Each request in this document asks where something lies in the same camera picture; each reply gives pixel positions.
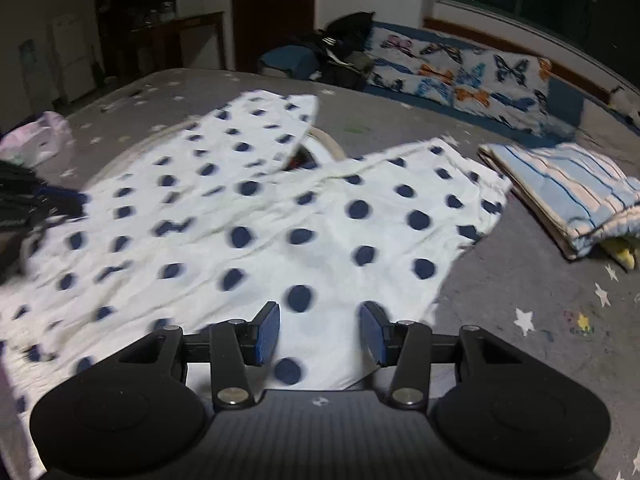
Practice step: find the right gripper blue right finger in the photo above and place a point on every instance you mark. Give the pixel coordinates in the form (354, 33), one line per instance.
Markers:
(379, 335)

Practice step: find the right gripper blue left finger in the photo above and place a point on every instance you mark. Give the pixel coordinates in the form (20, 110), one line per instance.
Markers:
(258, 337)

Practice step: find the white navy polka dot garment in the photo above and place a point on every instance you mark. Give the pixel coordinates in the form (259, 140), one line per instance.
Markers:
(209, 225)

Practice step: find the grey star pattern table mat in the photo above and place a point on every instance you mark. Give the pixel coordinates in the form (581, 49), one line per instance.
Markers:
(580, 317)

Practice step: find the round black induction cooktop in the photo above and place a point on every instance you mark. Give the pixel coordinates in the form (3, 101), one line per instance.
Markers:
(318, 144)

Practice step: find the dark wooden shelf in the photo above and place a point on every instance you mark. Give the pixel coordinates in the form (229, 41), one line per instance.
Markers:
(141, 37)

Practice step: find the striped folded blanket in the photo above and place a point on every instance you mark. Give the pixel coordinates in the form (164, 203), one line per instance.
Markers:
(582, 197)

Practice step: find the yellow green plush toy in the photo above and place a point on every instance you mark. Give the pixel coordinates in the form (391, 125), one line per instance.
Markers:
(624, 251)

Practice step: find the blue sofa bench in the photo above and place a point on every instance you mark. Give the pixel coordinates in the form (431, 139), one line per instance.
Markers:
(569, 108)

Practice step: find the butterfly pattern cushion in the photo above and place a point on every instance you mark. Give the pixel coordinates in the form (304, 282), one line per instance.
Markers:
(510, 88)

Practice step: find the black bag on sofa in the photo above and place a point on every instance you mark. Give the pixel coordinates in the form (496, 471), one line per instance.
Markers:
(340, 49)

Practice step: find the plush toy pile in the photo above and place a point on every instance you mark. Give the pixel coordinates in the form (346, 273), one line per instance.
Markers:
(622, 104)

